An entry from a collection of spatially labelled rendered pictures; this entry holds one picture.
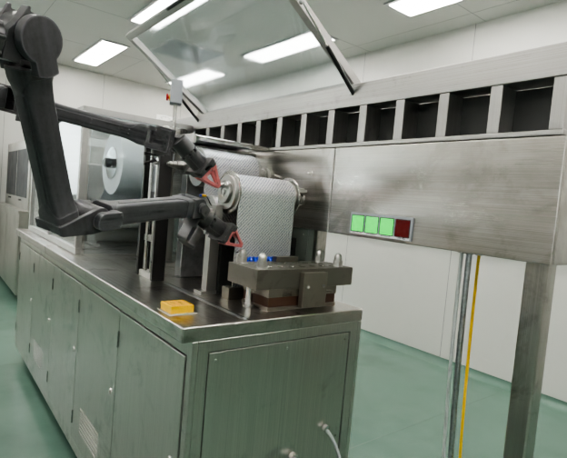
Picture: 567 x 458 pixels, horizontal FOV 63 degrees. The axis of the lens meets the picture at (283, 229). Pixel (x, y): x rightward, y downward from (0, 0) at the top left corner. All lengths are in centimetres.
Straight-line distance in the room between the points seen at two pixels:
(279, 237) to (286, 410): 57
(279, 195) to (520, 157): 77
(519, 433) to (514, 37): 318
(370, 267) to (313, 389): 315
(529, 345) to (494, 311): 249
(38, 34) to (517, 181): 106
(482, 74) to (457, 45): 301
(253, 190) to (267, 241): 19
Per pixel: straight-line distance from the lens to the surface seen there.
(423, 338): 430
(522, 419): 150
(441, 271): 413
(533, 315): 143
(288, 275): 142
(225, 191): 155
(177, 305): 132
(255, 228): 157
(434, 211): 137
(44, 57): 92
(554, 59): 131
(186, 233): 140
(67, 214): 104
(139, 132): 145
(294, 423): 154
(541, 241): 124
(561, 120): 126
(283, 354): 141
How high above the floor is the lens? 123
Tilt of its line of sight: 3 degrees down
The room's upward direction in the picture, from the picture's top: 5 degrees clockwise
